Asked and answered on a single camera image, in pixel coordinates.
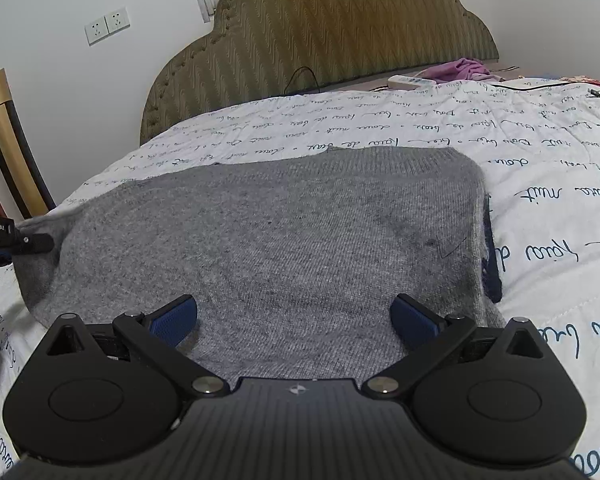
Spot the white quilt with blue script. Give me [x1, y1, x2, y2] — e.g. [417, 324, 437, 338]
[0, 77, 600, 480]

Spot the purple cloth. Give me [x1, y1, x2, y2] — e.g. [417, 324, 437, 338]
[417, 58, 503, 84]

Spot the white double wall socket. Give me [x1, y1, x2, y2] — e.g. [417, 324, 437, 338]
[84, 8, 131, 46]

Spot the black cable at headboard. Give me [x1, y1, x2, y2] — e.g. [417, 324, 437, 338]
[284, 65, 323, 96]

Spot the white power strip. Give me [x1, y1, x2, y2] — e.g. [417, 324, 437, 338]
[387, 75, 437, 90]

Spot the black cable on quilt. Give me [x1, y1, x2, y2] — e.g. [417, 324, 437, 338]
[484, 77, 600, 101]

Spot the olive green upholstered headboard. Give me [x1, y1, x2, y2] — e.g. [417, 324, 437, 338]
[140, 0, 500, 143]

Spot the grey and navy knit sweater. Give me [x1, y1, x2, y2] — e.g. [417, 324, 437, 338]
[14, 148, 504, 382]

